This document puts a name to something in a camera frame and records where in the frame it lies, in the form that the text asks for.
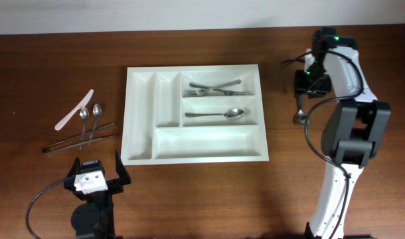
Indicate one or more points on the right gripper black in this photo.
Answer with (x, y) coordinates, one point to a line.
(300, 87)

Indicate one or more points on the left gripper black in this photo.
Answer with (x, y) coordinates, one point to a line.
(116, 184)

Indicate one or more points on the steel spoon blue-tinted handle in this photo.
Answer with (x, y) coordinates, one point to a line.
(300, 117)

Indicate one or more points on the steel spoon sideways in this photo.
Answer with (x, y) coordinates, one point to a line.
(231, 114)

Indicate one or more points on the steel fork angled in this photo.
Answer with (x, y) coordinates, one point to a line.
(209, 88)

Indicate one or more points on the steel fork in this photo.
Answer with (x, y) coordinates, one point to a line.
(212, 88)

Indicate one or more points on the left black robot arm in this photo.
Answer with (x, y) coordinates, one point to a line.
(94, 218)

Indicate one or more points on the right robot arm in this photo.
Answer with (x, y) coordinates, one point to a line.
(353, 133)

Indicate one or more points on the steel serrated tongs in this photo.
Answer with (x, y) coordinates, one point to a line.
(78, 141)

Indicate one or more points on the small steel teaspoon left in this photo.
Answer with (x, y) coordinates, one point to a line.
(84, 114)

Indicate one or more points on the small steel teaspoon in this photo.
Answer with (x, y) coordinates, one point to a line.
(97, 112)
(84, 114)

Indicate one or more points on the small steel teaspoon right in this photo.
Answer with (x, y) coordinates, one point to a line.
(97, 112)

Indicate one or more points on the pink plastic knife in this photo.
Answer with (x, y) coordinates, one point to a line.
(79, 106)

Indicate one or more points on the white plastic cutlery tray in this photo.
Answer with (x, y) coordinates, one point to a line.
(156, 130)

